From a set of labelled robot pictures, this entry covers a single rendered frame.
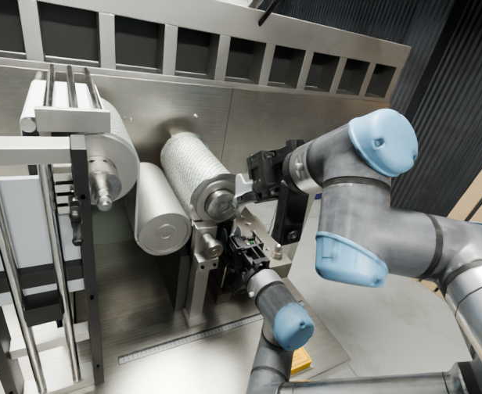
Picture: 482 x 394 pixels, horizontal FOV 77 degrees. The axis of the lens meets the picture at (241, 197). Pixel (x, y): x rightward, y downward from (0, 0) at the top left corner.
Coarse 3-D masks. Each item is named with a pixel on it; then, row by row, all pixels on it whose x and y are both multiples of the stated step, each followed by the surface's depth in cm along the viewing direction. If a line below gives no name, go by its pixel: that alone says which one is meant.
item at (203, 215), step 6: (210, 186) 66; (216, 186) 67; (222, 186) 67; (228, 186) 68; (234, 186) 69; (204, 192) 66; (210, 192) 67; (234, 192) 70; (198, 198) 66; (204, 198) 67; (198, 204) 67; (198, 210) 68; (204, 210) 69; (204, 216) 70; (216, 222) 72
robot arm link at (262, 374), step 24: (480, 360) 39; (264, 384) 53; (288, 384) 51; (312, 384) 49; (336, 384) 47; (360, 384) 45; (384, 384) 43; (408, 384) 41; (432, 384) 40; (456, 384) 38; (480, 384) 37
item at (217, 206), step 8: (216, 192) 67; (224, 192) 67; (208, 200) 67; (216, 200) 66; (224, 200) 67; (208, 208) 67; (216, 208) 68; (224, 208) 69; (216, 216) 69; (224, 216) 70
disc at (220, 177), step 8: (216, 176) 66; (224, 176) 66; (232, 176) 68; (200, 184) 65; (208, 184) 66; (192, 192) 65; (200, 192) 66; (232, 192) 70; (192, 200) 66; (192, 208) 67; (240, 208) 74; (192, 216) 68; (232, 216) 74; (224, 224) 74
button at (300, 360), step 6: (300, 348) 78; (294, 354) 76; (300, 354) 76; (306, 354) 77; (294, 360) 75; (300, 360) 75; (306, 360) 75; (294, 366) 73; (300, 366) 74; (306, 366) 75; (294, 372) 74
